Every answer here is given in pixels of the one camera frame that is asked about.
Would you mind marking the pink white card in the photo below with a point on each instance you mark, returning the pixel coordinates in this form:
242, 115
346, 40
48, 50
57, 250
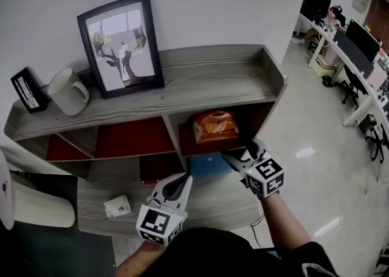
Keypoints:
4, 189

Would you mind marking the large black antler picture frame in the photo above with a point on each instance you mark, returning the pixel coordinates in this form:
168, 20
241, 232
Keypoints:
121, 45

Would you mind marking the blue book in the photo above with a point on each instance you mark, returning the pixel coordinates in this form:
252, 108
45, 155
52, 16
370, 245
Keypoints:
209, 165

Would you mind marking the black office chair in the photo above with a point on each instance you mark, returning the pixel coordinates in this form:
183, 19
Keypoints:
352, 86
378, 140

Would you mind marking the person's black shirt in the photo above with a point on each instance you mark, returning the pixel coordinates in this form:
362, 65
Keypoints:
212, 254

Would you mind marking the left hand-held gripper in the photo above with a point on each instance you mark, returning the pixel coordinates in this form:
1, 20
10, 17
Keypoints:
155, 222

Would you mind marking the black monitor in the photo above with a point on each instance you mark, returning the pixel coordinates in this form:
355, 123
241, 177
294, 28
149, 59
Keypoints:
363, 40
317, 4

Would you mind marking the small black picture frame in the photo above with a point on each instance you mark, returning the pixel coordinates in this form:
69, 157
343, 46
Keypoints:
28, 92

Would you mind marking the person's left forearm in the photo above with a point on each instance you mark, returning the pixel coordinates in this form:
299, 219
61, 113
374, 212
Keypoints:
136, 260

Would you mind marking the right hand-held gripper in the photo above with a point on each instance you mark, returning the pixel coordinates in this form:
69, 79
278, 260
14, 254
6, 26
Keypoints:
267, 175

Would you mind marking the grey wooden desk with shelves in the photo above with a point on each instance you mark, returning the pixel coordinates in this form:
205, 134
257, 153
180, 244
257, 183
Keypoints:
197, 87

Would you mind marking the person's right forearm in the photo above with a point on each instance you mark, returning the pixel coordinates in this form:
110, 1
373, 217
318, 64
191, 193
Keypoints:
282, 224

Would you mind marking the white tissues pack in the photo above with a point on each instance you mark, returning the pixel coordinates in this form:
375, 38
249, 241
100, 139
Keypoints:
117, 206

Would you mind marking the dark red book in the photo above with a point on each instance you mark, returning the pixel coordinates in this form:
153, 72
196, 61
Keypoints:
161, 169

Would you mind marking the white round ribbed table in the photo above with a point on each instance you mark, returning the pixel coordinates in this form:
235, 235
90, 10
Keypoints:
39, 209

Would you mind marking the white mug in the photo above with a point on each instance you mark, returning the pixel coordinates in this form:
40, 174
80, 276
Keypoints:
65, 93

